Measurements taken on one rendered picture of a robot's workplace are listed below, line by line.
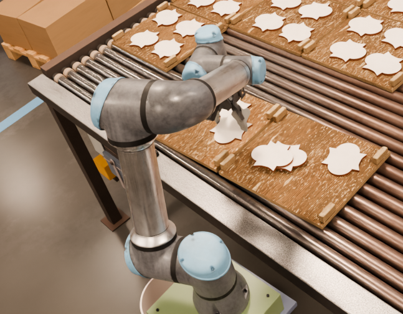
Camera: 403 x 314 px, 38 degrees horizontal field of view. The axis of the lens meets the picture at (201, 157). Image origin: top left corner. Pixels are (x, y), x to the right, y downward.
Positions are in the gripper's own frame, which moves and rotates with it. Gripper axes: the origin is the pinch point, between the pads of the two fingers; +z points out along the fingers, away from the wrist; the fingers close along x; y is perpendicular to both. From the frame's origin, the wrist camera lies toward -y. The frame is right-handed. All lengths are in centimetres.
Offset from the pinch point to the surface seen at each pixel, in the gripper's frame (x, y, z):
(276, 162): -15.8, -1.3, 9.3
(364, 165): -39.7, 9.6, 12.7
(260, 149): -7.8, 2.3, 9.3
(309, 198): -30.5, -8.6, 12.2
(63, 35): 232, 109, 74
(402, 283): -64, -24, 14
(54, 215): 144, -6, 103
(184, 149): 19.2, -4.7, 11.5
